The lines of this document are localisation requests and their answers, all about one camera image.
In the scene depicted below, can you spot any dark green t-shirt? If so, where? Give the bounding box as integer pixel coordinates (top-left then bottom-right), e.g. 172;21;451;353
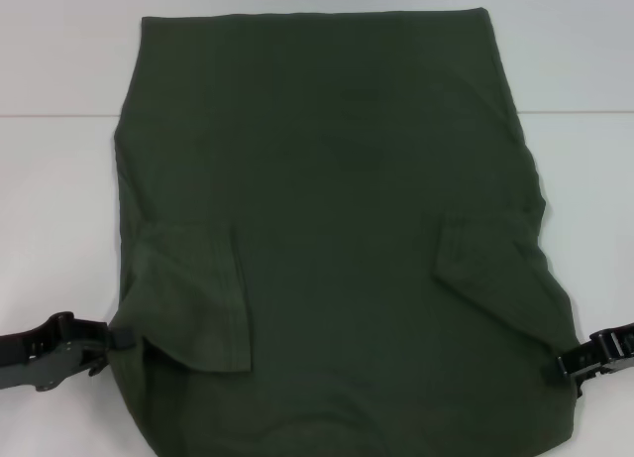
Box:
111;6;583;457

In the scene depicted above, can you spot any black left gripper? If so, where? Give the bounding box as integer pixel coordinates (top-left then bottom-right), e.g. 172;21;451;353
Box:
0;311;138;394

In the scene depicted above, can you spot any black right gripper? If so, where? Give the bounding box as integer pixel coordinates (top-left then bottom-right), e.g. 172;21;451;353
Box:
539;319;634;385

